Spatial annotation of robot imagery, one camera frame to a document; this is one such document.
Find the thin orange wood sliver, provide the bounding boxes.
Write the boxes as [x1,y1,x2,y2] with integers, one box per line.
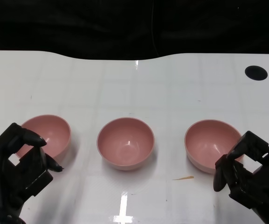
[172,175,194,181]

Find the black round table grommet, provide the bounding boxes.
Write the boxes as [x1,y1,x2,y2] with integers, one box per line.
[244,65,269,81]

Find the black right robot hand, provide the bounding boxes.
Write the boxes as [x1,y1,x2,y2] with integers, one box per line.
[213,130,269,224]

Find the pink plastic bowl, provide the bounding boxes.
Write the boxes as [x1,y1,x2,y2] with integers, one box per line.
[96,117,155,172]
[14,114,72,162]
[184,119,245,175]

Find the black cloth backdrop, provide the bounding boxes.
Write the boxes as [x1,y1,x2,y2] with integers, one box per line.
[0,0,269,60]

